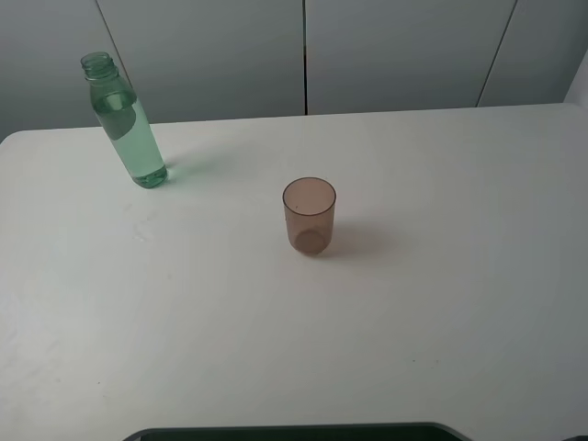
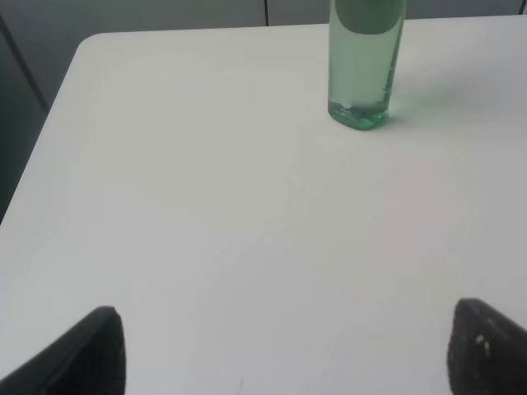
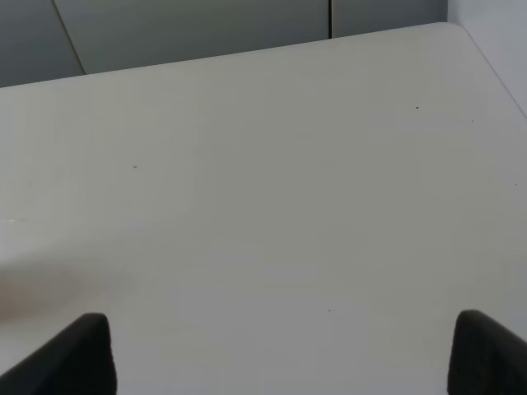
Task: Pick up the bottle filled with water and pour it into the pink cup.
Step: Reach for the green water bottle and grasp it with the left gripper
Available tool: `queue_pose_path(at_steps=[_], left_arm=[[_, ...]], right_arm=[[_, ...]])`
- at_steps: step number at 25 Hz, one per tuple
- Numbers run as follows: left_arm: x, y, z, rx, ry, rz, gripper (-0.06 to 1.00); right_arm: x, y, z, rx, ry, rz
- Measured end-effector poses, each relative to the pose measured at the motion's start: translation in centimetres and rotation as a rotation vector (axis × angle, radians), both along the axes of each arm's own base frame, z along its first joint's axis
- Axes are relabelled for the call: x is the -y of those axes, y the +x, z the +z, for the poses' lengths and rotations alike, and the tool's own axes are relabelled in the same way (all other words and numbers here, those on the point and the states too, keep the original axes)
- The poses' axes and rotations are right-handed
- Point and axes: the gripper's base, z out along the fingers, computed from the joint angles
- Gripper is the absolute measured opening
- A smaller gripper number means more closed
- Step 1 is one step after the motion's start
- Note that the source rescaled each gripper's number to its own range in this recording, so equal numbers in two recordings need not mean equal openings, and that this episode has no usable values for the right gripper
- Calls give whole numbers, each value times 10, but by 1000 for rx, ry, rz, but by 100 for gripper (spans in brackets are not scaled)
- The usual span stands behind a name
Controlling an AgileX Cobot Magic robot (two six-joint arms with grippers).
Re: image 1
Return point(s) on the green transparent water bottle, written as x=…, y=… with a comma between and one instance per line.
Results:
x=121, y=115

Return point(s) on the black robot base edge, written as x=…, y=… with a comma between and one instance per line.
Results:
x=397, y=431

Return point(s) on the pink translucent plastic cup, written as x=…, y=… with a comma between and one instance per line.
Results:
x=309, y=204

